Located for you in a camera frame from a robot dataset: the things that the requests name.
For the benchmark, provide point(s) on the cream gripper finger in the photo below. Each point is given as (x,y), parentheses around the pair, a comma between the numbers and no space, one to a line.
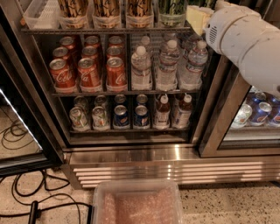
(198,17)

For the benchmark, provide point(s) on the green can column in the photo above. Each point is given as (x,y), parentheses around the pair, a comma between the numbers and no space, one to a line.
(172,13)
(203,3)

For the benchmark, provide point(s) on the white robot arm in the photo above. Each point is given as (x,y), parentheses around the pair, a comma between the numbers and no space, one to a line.
(241,35)

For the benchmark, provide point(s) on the back right Coca-Cola can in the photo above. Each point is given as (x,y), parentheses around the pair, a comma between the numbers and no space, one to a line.
(116,41)

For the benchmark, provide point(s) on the coca-cola can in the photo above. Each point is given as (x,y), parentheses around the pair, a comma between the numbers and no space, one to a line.
(62,73)
(116,76)
(114,51)
(88,72)
(68,42)
(116,41)
(62,53)
(94,41)
(90,52)

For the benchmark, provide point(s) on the middle right Coca-Cola can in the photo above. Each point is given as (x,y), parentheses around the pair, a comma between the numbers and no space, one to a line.
(114,51)

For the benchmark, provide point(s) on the stainless steel fridge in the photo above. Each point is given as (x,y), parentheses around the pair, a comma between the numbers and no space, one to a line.
(92,156)

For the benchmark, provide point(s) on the back right blue can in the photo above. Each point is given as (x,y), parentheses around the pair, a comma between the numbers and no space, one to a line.
(141,99)

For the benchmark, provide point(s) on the front right Coca-Cola can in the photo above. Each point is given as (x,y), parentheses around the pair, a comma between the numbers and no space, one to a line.
(116,76)

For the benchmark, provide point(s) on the white can behind right door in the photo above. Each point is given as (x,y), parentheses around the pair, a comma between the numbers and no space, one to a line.
(242,116)

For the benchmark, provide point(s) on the back centre Coca-Cola can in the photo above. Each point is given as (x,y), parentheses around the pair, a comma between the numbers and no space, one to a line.
(94,41)

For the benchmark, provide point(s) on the middle centre Coca-Cola can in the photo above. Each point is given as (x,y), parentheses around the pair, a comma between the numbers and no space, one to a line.
(90,52)

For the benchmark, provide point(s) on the back left blue can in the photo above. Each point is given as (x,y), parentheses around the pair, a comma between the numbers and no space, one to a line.
(120,99)

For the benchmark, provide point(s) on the front right blue Pepsi can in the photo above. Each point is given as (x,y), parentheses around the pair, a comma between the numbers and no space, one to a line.
(141,117)

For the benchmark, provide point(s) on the blue pepsi can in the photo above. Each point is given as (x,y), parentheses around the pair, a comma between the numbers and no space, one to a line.
(121,118)
(141,117)

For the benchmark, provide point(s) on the right glass fridge door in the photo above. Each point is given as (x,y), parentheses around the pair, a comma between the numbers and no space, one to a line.
(220,139)

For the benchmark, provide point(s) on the blue can behind right door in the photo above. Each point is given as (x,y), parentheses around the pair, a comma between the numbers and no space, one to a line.
(260,113)

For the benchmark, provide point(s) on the front middle Coca-Cola can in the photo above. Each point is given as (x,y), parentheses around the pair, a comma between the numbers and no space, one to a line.
(88,72)

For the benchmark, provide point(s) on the white-green can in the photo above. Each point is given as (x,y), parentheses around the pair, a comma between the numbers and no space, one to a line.
(100,118)
(81,101)
(101,100)
(79,119)

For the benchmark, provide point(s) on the front left blue Pepsi can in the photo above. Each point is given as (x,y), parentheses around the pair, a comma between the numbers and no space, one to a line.
(121,118)

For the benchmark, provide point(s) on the back left Coca-Cola can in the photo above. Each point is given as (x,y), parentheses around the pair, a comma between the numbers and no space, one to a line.
(68,42)

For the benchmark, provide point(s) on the middle left Coca-Cola can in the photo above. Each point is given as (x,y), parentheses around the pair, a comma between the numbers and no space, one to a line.
(62,53)

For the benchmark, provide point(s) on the back left white-green can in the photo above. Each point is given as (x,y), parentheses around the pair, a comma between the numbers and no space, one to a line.
(81,101)

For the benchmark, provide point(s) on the front left Coca-Cola can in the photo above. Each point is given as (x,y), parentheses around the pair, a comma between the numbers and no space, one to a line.
(62,73)

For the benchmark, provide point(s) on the front left white-green can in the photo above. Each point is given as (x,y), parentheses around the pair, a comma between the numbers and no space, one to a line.
(79,119)

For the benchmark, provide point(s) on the open glass fridge door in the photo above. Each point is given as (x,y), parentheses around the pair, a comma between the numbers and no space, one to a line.
(27,143)

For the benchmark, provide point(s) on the front right water bottle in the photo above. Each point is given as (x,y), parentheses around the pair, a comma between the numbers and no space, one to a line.
(191,68)

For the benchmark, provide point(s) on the water bottle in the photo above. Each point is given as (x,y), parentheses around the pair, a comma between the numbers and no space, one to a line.
(191,68)
(168,59)
(140,69)

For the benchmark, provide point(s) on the front middle water bottle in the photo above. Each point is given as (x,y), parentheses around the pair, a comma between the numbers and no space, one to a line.
(168,59)

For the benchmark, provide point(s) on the front left water bottle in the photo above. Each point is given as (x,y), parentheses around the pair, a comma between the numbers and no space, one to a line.
(140,69)

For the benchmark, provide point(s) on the right brown tea bottle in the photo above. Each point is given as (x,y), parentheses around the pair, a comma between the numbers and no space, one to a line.
(182,112)

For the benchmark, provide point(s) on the brown tea bottle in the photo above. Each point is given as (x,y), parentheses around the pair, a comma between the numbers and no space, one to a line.
(182,112)
(162,112)

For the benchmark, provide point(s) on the left brown tea bottle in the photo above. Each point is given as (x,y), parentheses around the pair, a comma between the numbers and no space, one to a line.
(162,112)

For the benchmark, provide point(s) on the empty clear plastic tray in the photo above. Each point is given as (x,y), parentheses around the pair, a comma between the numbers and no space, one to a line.
(42,14)

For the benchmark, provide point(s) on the clear plastic bin bubble wrap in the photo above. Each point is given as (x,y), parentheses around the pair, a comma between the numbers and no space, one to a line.
(137,201)

